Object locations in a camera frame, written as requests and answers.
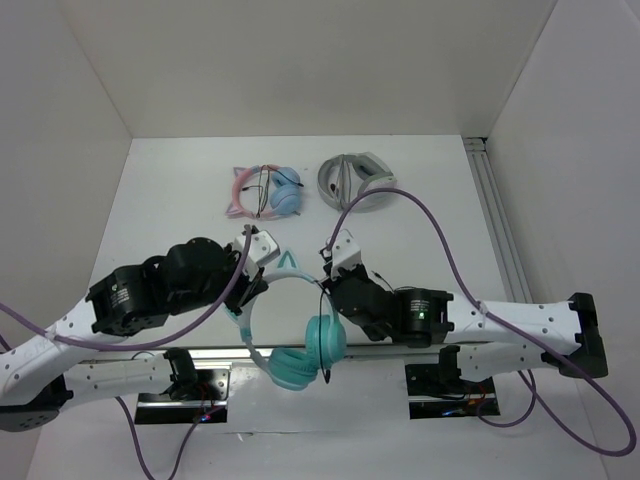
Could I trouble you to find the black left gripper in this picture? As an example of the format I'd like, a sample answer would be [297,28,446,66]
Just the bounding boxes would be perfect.
[170,242,269,315]

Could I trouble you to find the black headphone audio cable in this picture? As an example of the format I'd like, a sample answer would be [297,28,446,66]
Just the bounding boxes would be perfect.
[303,269,401,386]

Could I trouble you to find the teal cat-ear headphones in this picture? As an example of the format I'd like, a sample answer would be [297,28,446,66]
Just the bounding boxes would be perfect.
[225,249,347,391]

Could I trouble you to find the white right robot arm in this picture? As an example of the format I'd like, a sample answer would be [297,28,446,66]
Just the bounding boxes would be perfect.
[322,246,608,392]

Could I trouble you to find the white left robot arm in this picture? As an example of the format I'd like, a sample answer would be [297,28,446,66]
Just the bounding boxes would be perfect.
[1,231,280,432]

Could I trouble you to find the pink blue cat-ear headphones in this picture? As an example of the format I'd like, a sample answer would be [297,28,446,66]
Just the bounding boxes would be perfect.
[225,164,304,220]

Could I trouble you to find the grey white gaming headset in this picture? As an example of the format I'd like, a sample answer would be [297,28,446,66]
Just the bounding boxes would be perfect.
[317,152,397,211]

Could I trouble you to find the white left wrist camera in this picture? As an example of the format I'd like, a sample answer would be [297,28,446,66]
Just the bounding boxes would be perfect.
[243,225,280,278]

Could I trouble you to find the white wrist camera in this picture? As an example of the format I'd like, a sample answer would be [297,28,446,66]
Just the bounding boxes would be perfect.
[243,225,280,278]
[323,229,362,279]

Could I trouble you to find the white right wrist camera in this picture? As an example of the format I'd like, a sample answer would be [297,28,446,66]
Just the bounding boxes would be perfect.
[323,229,362,279]

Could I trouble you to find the aluminium table edge rail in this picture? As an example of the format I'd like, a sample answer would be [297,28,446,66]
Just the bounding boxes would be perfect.
[74,339,501,371]

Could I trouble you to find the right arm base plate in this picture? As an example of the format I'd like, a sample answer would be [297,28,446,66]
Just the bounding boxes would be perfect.
[405,364,500,420]

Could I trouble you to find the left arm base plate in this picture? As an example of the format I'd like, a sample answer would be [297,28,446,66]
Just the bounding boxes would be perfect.
[134,363,231,426]

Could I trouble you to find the aluminium side rail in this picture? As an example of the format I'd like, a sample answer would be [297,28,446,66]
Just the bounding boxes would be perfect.
[462,137,533,303]

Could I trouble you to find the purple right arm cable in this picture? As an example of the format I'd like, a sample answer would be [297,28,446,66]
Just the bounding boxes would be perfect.
[327,189,637,458]

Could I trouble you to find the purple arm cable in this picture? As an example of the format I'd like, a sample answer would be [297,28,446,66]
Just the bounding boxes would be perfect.
[0,227,251,480]
[327,189,637,458]

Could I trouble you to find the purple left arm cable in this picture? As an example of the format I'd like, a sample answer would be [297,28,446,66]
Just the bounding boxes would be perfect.
[0,227,251,480]

